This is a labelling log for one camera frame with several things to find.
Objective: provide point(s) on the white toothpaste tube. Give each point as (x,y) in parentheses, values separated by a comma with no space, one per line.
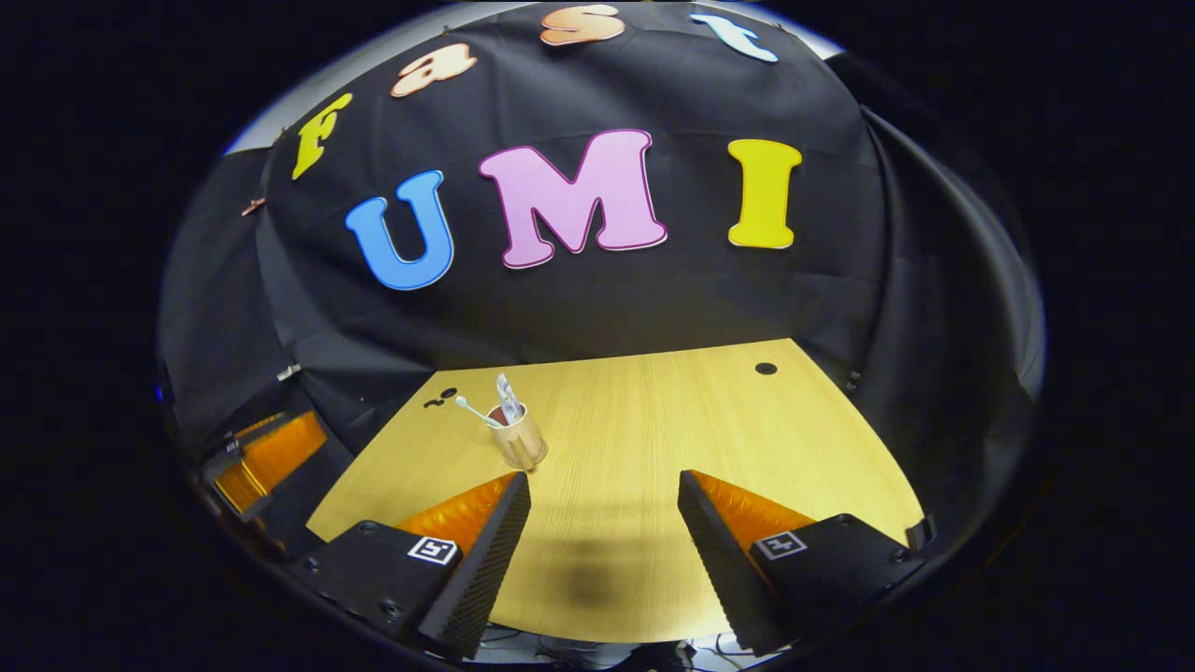
(509,397)

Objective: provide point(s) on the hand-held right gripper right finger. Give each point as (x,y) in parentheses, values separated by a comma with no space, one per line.
(719,569)

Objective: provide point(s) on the orange cloth clip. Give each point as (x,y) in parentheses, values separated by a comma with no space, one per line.
(253,206)

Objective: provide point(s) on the silver metal clip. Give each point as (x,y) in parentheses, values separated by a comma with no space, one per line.
(288,371)

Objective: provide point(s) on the beige cup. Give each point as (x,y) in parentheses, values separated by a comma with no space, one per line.
(521,446)

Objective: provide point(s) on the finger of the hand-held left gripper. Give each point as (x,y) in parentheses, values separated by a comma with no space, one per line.
(275,457)
(257,426)

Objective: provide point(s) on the black backdrop cloth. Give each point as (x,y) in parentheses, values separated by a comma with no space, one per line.
(607,308)

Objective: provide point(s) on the wooden desktop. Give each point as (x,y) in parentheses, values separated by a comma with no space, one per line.
(635,420)

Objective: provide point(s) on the pale green toothbrush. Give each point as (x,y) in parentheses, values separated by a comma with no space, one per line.
(474,411)

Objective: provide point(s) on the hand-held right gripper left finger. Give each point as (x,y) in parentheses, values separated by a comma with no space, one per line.
(481,569)

